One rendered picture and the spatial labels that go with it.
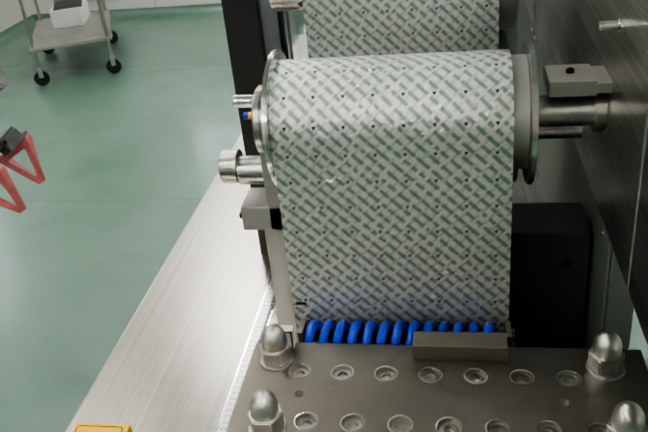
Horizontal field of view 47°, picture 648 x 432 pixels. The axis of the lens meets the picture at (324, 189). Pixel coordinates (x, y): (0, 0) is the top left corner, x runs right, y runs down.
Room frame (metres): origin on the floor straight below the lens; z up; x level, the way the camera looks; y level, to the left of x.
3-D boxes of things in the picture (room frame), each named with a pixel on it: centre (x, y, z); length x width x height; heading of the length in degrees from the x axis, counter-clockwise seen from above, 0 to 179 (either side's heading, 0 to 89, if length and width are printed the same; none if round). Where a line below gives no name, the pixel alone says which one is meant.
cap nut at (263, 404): (0.52, 0.08, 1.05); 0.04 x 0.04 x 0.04
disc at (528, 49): (0.69, -0.21, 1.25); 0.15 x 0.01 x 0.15; 169
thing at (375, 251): (0.66, -0.07, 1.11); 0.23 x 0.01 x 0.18; 79
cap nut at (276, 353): (0.61, 0.07, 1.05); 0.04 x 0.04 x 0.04
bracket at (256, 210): (0.78, 0.07, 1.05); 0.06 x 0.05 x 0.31; 79
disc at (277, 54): (0.74, 0.04, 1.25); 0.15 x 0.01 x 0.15; 169
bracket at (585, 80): (0.68, -0.26, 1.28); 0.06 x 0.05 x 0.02; 79
